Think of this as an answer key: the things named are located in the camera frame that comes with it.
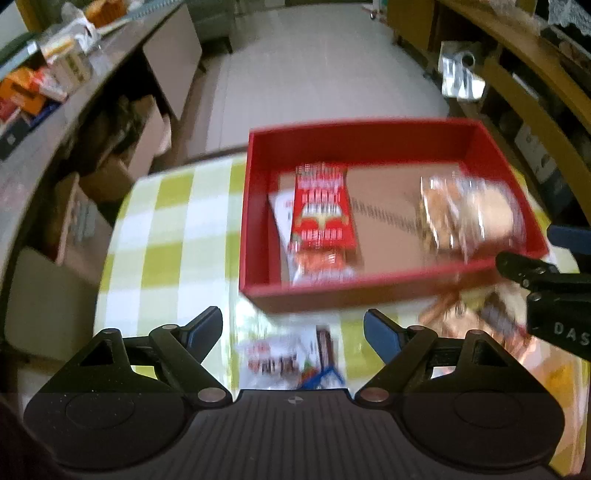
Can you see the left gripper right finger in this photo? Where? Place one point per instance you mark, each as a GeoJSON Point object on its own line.
{"type": "Point", "coordinates": [386, 337]}

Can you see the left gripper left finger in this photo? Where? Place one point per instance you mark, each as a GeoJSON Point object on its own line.
{"type": "Point", "coordinates": [201, 334]}

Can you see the blue coconut snack packet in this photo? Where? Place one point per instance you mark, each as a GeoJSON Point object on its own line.
{"type": "Point", "coordinates": [329, 378]}

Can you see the white red noodle snack pack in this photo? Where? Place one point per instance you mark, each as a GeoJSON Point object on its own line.
{"type": "Point", "coordinates": [305, 265]}

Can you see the clear white bun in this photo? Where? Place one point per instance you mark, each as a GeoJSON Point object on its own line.
{"type": "Point", "coordinates": [487, 218]}

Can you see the red spicy strip packet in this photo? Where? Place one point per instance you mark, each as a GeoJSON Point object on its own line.
{"type": "Point", "coordinates": [322, 212]}

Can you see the clear bag fried snack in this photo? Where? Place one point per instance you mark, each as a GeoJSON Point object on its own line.
{"type": "Point", "coordinates": [439, 211]}

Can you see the dark brown snack packet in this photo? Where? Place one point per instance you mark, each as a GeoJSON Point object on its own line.
{"type": "Point", "coordinates": [495, 314]}

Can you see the gold coffee sachet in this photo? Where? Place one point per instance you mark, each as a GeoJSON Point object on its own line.
{"type": "Point", "coordinates": [450, 317]}

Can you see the white duck snack pouch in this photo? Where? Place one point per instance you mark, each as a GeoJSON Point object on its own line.
{"type": "Point", "coordinates": [284, 361]}

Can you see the green white checkered tablecloth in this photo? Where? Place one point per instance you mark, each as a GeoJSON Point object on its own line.
{"type": "Point", "coordinates": [174, 252]}

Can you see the red cardboard tray box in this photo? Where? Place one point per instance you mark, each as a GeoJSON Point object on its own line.
{"type": "Point", "coordinates": [385, 161]}

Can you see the beige chair back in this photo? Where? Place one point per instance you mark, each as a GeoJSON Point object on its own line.
{"type": "Point", "coordinates": [50, 310]}

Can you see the cardboard box under counter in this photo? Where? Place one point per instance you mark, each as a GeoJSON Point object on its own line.
{"type": "Point", "coordinates": [148, 136]}

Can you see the wooden shelf unit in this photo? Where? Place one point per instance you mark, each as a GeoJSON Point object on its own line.
{"type": "Point", "coordinates": [528, 89]}

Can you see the silver foil bag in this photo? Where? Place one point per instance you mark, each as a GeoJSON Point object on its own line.
{"type": "Point", "coordinates": [457, 65]}

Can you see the white carton box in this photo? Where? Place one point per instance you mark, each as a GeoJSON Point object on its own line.
{"type": "Point", "coordinates": [70, 66]}

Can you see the orange cardboard box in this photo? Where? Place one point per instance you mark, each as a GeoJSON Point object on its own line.
{"type": "Point", "coordinates": [20, 88]}

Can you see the grey green sofa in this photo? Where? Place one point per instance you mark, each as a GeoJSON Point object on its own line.
{"type": "Point", "coordinates": [213, 20]}

